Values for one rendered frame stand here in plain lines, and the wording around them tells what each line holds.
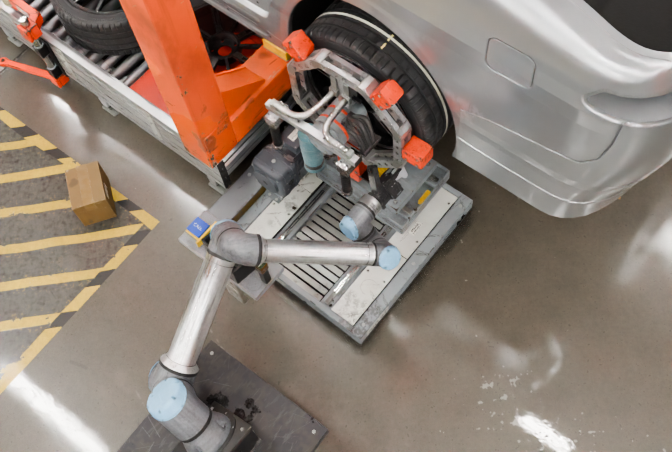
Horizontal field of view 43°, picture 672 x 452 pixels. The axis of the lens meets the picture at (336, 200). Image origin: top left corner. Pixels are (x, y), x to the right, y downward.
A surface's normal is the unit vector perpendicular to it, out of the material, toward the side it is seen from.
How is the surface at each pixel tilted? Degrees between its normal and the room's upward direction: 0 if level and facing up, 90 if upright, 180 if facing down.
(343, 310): 0
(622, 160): 90
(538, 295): 0
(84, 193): 0
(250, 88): 90
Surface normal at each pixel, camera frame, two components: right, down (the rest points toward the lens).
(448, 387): -0.07, -0.47
